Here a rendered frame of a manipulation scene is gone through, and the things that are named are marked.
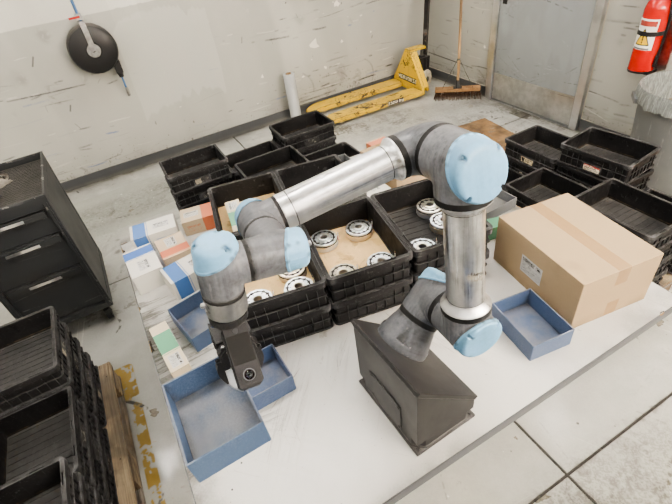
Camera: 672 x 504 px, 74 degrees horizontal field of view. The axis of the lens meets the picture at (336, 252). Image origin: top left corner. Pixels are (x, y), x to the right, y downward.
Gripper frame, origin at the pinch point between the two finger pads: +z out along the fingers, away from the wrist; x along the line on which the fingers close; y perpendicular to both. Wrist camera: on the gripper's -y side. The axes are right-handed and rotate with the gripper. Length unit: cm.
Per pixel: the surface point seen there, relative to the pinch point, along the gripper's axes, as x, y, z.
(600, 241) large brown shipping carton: -120, 6, 8
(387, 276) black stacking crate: -58, 35, 19
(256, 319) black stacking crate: -14, 42, 24
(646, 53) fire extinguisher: -325, 129, -2
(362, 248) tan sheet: -61, 56, 22
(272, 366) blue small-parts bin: -15, 35, 40
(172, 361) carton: 13, 51, 38
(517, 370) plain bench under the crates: -78, -7, 33
